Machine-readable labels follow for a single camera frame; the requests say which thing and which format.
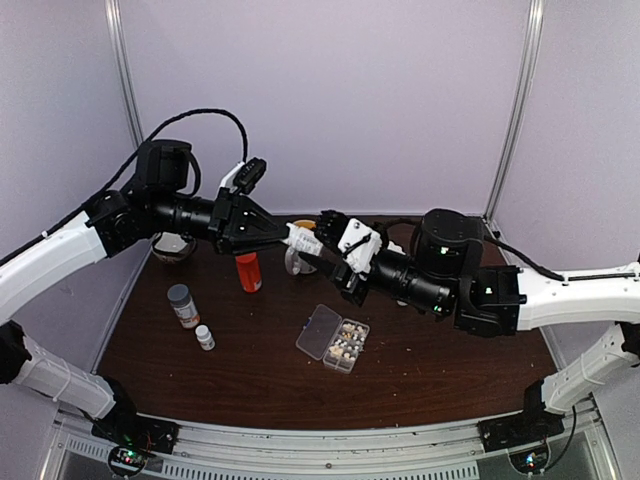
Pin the small white pill bottle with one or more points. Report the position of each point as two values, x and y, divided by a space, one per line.
204 337

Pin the clear plastic pill organizer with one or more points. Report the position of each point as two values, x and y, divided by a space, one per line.
317 334

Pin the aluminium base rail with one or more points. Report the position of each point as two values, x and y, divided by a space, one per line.
452 450

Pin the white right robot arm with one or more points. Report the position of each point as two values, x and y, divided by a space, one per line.
441 274

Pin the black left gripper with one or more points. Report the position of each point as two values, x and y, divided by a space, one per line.
231 219

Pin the aluminium frame post right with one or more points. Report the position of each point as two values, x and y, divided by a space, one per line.
526 73

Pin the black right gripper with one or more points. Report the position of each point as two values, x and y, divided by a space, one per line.
340 277

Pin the aluminium frame post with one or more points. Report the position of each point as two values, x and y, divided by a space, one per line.
526 73
118 42

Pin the grey-capped orange label bottle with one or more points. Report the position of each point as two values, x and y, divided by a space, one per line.
182 302

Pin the yellow-lined patterned mug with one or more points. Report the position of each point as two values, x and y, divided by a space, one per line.
294 264

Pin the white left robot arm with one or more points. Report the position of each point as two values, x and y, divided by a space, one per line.
111 223

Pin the orange pill bottle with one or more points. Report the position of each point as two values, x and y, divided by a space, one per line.
249 272

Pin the white ceramic bowl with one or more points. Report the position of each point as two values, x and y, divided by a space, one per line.
170 248

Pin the aluminium frame post left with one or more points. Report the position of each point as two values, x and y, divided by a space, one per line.
118 42

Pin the white pills in organizer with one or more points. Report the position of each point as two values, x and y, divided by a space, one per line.
348 342

